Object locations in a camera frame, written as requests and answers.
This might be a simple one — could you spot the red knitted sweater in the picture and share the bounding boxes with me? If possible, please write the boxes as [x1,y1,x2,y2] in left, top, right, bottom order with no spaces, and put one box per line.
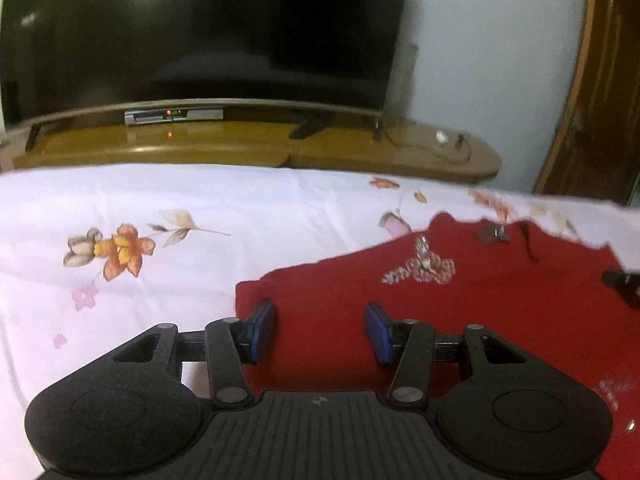
[235,214,639,479]

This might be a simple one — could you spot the brown wooden door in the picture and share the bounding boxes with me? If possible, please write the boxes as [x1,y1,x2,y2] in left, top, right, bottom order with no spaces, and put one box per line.
[534,0,639,205]

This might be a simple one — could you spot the white floral bed sheet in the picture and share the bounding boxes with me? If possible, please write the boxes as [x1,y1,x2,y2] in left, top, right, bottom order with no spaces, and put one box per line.
[1,165,639,479]

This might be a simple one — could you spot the wooden tv cabinet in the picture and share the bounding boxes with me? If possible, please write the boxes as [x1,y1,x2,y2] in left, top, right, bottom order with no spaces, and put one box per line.
[7,108,502,183]

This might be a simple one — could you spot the silver set-top box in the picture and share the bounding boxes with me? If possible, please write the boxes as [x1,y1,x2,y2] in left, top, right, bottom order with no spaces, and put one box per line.
[124,107,224,126]

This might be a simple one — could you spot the large black television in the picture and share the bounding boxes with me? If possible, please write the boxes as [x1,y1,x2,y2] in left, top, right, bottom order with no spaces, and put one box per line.
[1,0,405,130]

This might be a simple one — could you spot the black cable on cabinet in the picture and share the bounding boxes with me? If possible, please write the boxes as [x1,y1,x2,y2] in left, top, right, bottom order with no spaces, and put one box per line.
[372,119,474,165]

